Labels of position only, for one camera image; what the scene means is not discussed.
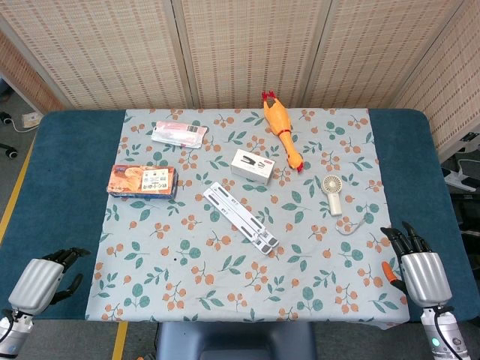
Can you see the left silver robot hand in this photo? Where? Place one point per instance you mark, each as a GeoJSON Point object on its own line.
{"type": "Point", "coordinates": [35, 279]}

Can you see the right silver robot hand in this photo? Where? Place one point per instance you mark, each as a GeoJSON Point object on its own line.
{"type": "Point", "coordinates": [423, 275]}

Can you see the white handheld fan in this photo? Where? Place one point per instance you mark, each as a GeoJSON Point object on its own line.
{"type": "Point", "coordinates": [332, 195]}

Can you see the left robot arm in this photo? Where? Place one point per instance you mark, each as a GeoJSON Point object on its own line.
{"type": "Point", "coordinates": [13, 332]}

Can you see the dark robot base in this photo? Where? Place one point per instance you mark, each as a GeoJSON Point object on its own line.
{"type": "Point", "coordinates": [234, 340]}

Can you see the white power strip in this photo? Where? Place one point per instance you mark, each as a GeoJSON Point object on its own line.
{"type": "Point", "coordinates": [460, 179]}

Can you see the black office chair base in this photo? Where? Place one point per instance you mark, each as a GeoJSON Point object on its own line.
{"type": "Point", "coordinates": [8, 148]}

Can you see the orange snack box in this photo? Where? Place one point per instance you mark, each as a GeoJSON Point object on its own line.
{"type": "Point", "coordinates": [144, 182]}

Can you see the white floor socket box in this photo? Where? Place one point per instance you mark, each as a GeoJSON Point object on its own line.
{"type": "Point", "coordinates": [30, 120]}

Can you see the floral tablecloth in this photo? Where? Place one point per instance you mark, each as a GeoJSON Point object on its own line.
{"type": "Point", "coordinates": [240, 232]}

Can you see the white folding laptop stand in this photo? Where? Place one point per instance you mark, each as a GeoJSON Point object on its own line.
{"type": "Point", "coordinates": [240, 215]}

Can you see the white stapler box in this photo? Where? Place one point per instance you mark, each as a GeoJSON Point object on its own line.
{"type": "Point", "coordinates": [252, 167]}

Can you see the pink plastic package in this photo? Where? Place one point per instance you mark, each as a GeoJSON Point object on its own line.
{"type": "Point", "coordinates": [178, 134]}

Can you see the orange rubber chicken toy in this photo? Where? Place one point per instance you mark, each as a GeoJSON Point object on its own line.
{"type": "Point", "coordinates": [281, 123]}

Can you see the woven folding screen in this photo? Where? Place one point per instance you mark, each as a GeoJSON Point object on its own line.
{"type": "Point", "coordinates": [240, 52]}

